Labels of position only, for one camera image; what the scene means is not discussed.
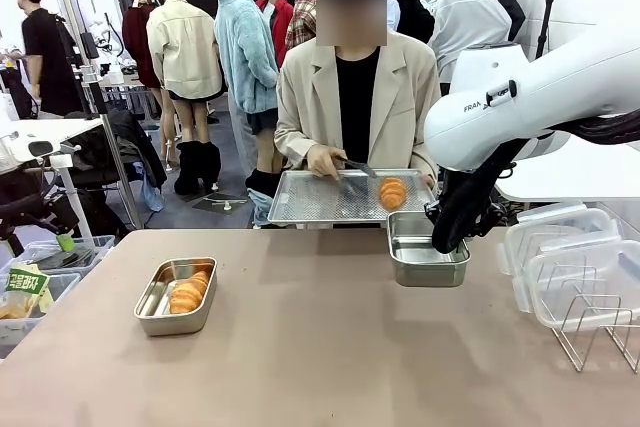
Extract black tripod stand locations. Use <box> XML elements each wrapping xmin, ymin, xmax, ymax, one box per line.
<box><xmin>534</xmin><ymin>0</ymin><xmax>559</xmax><ymax>61</ymax></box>

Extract man in black t-shirt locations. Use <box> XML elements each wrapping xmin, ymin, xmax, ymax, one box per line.
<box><xmin>14</xmin><ymin>0</ymin><xmax>86</xmax><ymax>118</ymax></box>

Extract metal serving tongs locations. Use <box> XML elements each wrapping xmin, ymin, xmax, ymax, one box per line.
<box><xmin>332</xmin><ymin>156</ymin><xmax>380</xmax><ymax>197</ymax></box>

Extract rectangular steel food container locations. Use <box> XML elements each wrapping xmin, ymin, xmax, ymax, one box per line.
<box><xmin>133</xmin><ymin>256</ymin><xmax>219</xmax><ymax>338</ymax></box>
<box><xmin>386</xmin><ymin>210</ymin><xmax>472</xmax><ymax>289</ymax></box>

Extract mannequin in red jacket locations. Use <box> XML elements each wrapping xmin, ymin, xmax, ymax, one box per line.
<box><xmin>255</xmin><ymin>0</ymin><xmax>296</xmax><ymax>56</ymax></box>

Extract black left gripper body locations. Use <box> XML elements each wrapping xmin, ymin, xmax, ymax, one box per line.
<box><xmin>0</xmin><ymin>166</ymin><xmax>81</xmax><ymax>243</ymax></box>

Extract golden croissant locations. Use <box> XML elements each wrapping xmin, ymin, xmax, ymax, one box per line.
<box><xmin>378</xmin><ymin>176</ymin><xmax>408</xmax><ymax>212</ymax></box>
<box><xmin>168</xmin><ymin>270</ymin><xmax>211</xmax><ymax>316</ymax></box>

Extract person in beige coat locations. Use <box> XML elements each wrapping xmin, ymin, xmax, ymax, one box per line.
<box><xmin>273</xmin><ymin>0</ymin><xmax>442</xmax><ymax>183</ymax></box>

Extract person's right forearm beige sleeve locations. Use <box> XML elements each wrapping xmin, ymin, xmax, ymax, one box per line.
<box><xmin>273</xmin><ymin>121</ymin><xmax>326</xmax><ymax>171</ymax></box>

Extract green snack bag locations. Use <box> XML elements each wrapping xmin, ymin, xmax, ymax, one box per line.
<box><xmin>0</xmin><ymin>262</ymin><xmax>51</xmax><ymax>321</ymax></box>

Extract person's left forearm beige sleeve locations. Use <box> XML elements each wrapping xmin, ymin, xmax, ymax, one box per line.
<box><xmin>407</xmin><ymin>144</ymin><xmax>442</xmax><ymax>183</ymax></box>

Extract black camera stand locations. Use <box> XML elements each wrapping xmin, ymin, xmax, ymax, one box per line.
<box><xmin>74</xmin><ymin>31</ymin><xmax>109</xmax><ymax>118</ymax></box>

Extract mannequin in white shirt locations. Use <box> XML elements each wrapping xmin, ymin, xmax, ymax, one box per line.
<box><xmin>428</xmin><ymin>0</ymin><xmax>514</xmax><ymax>86</ymax></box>

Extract silver wire lid rack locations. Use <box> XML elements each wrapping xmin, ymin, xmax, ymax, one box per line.
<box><xmin>547</xmin><ymin>291</ymin><xmax>640</xmax><ymax>373</ymax></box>

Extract mannequin in light blue fleece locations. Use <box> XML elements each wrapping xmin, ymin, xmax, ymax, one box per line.
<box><xmin>214</xmin><ymin>0</ymin><xmax>291</xmax><ymax>228</ymax></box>

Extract mannequin in dark red sweater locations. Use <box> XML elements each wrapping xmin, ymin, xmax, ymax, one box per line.
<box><xmin>122</xmin><ymin>0</ymin><xmax>162</xmax><ymax>123</ymax></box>

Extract perforated metal baking tray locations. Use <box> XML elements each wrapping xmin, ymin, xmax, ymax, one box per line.
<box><xmin>267</xmin><ymin>168</ymin><xmax>439</xmax><ymax>226</ymax></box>

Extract right arm black cable sleeve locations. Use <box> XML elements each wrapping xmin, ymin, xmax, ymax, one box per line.
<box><xmin>430</xmin><ymin>114</ymin><xmax>640</xmax><ymax>254</ymax></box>

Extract black jacket on chair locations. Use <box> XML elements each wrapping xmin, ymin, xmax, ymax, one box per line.
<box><xmin>64</xmin><ymin>109</ymin><xmax>169</xmax><ymax>193</ymax></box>

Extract clear plastic storage bin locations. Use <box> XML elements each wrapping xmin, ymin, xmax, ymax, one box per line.
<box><xmin>0</xmin><ymin>270</ymin><xmax>81</xmax><ymax>361</ymax></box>
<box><xmin>14</xmin><ymin>235</ymin><xmax>116</xmax><ymax>273</ymax></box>

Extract white table with metal leg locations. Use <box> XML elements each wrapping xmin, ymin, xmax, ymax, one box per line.
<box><xmin>0</xmin><ymin>116</ymin><xmax>144</xmax><ymax>248</ymax></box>

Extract mannequin in plaid hooded shirt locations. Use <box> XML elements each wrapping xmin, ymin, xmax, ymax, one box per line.
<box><xmin>285</xmin><ymin>0</ymin><xmax>321</xmax><ymax>53</ymax></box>

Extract mannequin in cream jacket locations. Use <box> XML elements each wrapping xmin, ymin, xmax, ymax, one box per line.
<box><xmin>146</xmin><ymin>0</ymin><xmax>225</xmax><ymax>193</ymax></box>

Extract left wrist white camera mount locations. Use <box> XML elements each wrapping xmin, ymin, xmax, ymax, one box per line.
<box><xmin>0</xmin><ymin>131</ymin><xmax>81</xmax><ymax>168</ymax></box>

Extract person's right hand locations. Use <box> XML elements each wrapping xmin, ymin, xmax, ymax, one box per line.
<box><xmin>305</xmin><ymin>143</ymin><xmax>347</xmax><ymax>182</ymax></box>

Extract white mannequin floor base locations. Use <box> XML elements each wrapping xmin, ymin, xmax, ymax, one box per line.
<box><xmin>192</xmin><ymin>194</ymin><xmax>249</xmax><ymax>213</ymax></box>

